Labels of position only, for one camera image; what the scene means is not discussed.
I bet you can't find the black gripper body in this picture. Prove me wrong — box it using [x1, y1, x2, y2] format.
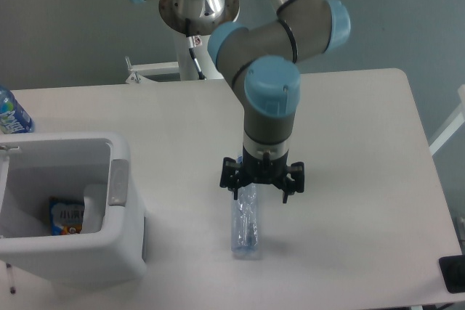
[239, 147, 291, 189]

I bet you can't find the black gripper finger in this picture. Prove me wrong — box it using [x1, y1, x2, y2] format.
[219, 157, 244, 200]
[278, 162, 304, 204]

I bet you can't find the clear plastic bottle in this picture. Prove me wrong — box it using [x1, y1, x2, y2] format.
[230, 183, 260, 260]

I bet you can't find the white paper wrapper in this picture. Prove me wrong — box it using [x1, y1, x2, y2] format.
[81, 184, 107, 234]

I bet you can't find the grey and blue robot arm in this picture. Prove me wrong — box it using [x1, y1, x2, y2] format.
[132, 0, 351, 197]

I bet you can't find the white trash can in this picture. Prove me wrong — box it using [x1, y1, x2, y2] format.
[1, 132, 147, 284]

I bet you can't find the blue snack packet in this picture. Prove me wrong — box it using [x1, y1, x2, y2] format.
[49, 197, 85, 236]

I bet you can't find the black device at table edge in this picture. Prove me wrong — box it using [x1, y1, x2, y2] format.
[439, 255, 464, 294]

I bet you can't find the blue labelled water bottle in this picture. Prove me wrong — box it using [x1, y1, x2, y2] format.
[1, 86, 35, 134]

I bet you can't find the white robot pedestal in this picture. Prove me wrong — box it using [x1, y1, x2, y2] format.
[124, 0, 240, 84]

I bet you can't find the white frame leg right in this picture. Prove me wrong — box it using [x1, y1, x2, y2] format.
[429, 85, 464, 155]

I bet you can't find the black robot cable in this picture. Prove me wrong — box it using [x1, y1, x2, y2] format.
[184, 17, 208, 81]

